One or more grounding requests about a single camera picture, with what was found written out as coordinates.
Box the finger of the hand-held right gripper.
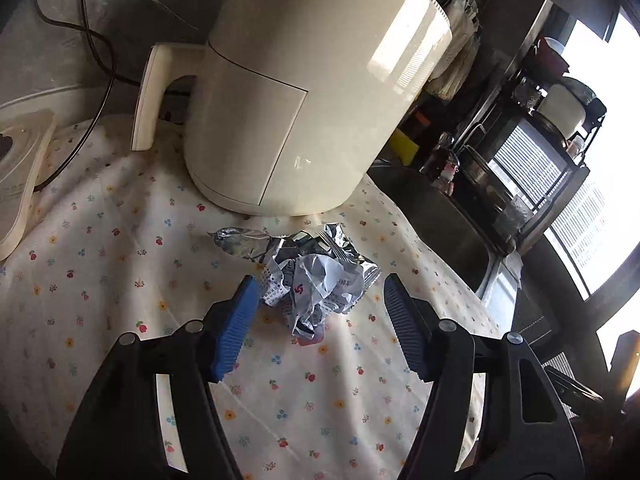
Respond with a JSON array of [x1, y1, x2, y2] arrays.
[[544, 366, 605, 404]]

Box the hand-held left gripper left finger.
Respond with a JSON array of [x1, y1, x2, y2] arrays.
[[56, 275, 261, 480]]

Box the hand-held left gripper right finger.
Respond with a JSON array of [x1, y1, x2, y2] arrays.
[[383, 273, 586, 480]]

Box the silver printed wrapper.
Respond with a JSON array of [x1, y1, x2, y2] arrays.
[[260, 224, 382, 347]]

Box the steel sink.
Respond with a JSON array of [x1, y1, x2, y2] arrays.
[[367, 164, 522, 302]]

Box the floral print tablecloth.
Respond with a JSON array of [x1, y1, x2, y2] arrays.
[[0, 120, 501, 480]]

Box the window with mesh screen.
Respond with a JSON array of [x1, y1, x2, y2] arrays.
[[492, 5, 640, 361]]

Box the small bottle pink label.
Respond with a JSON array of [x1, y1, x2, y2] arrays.
[[432, 152, 462, 196]]

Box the metal pot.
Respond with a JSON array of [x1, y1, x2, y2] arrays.
[[460, 145, 512, 197]]

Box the black dish rack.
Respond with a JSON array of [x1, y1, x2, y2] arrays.
[[460, 0, 608, 257]]

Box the yellow sponge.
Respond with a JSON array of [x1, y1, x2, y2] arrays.
[[387, 127, 419, 166]]

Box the cream air fryer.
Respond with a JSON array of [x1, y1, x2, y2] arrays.
[[131, 0, 453, 217]]

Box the cream kettle heating base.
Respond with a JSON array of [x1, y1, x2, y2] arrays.
[[0, 108, 57, 261]]

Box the white ceramic container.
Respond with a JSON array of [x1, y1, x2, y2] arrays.
[[537, 84, 586, 139]]

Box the hanging plastic bags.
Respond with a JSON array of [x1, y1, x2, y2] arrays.
[[425, 0, 484, 102]]

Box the red bowl white lid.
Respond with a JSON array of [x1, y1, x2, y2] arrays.
[[535, 37, 571, 74]]

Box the black power cable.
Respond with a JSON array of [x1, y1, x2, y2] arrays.
[[33, 0, 112, 193], [34, 0, 151, 87]]

